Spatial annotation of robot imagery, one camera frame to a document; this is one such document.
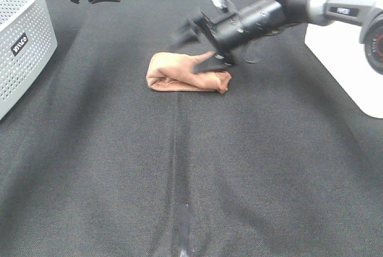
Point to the brown towel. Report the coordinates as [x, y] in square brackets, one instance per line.
[174, 72]

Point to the white container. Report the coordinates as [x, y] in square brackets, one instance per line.
[346, 37]

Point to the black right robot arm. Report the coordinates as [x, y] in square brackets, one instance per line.
[266, 18]

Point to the grey perforated laundry basket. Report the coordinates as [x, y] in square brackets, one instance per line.
[28, 42]

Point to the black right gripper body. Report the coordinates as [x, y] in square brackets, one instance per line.
[222, 33]

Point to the black table cloth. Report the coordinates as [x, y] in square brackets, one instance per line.
[94, 163]

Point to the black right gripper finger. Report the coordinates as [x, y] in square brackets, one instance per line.
[186, 34]
[207, 62]

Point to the black tape strip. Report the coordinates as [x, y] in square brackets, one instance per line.
[183, 230]

